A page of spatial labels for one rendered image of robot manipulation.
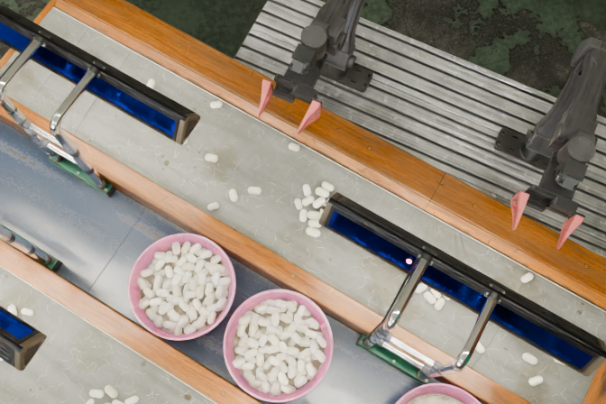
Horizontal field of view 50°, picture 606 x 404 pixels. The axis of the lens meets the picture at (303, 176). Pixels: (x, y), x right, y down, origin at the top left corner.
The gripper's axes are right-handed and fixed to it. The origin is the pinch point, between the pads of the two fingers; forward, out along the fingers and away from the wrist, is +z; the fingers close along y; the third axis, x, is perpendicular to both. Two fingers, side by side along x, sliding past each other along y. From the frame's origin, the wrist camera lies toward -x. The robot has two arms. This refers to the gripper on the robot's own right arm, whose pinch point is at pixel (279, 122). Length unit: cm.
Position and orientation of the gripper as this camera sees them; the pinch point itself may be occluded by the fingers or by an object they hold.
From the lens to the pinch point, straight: 145.8
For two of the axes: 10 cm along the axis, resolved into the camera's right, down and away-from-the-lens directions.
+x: -0.1, 3.2, 9.5
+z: -4.3, 8.6, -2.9
